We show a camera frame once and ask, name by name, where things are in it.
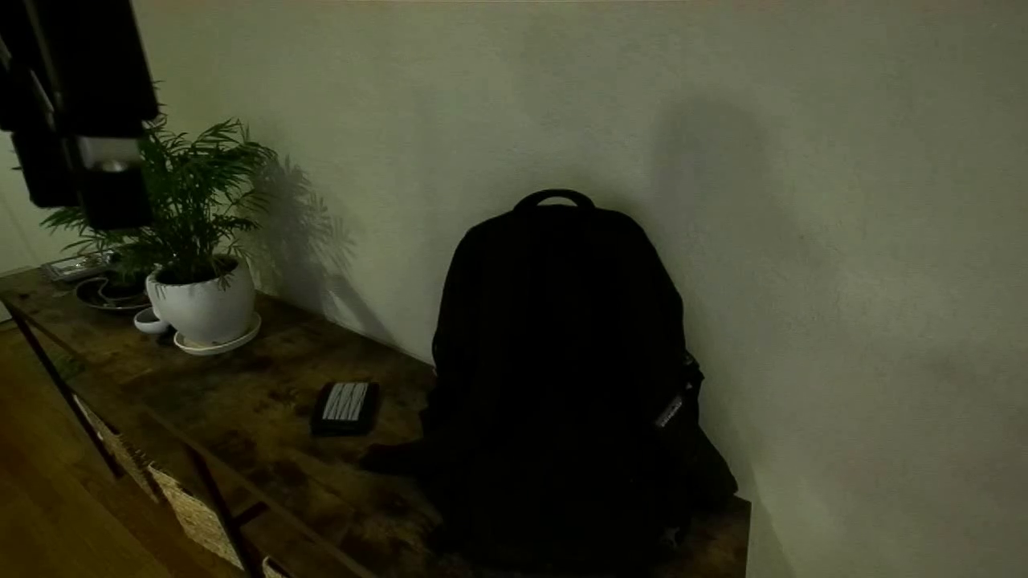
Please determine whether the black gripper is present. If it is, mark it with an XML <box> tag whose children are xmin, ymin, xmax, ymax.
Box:
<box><xmin>0</xmin><ymin>0</ymin><xmax>158</xmax><ymax>230</ymax></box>

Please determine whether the small black keypad device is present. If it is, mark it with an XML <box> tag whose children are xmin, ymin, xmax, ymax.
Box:
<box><xmin>312</xmin><ymin>383</ymin><xmax>379</xmax><ymax>437</ymax></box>

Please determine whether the black backpack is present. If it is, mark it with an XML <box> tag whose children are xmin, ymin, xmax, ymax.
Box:
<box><xmin>424</xmin><ymin>189</ymin><xmax>734</xmax><ymax>578</ymax></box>

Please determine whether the dark round coaster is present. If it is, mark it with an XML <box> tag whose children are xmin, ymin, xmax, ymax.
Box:
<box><xmin>74</xmin><ymin>277</ymin><xmax>146</xmax><ymax>314</ymax></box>

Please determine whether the white pot saucer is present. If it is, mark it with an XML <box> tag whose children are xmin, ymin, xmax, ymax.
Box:
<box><xmin>174</xmin><ymin>314</ymin><xmax>263</xmax><ymax>355</ymax></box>

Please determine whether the green potted palm plant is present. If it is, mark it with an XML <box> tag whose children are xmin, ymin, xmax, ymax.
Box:
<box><xmin>43</xmin><ymin>119</ymin><xmax>277</xmax><ymax>284</ymax></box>

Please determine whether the white ceramic plant pot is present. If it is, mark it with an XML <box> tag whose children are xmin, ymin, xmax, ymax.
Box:
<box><xmin>145</xmin><ymin>261</ymin><xmax>255</xmax><ymax>345</ymax></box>

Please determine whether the small white cup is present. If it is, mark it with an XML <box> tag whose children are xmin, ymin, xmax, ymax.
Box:
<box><xmin>130</xmin><ymin>309</ymin><xmax>171</xmax><ymax>336</ymax></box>

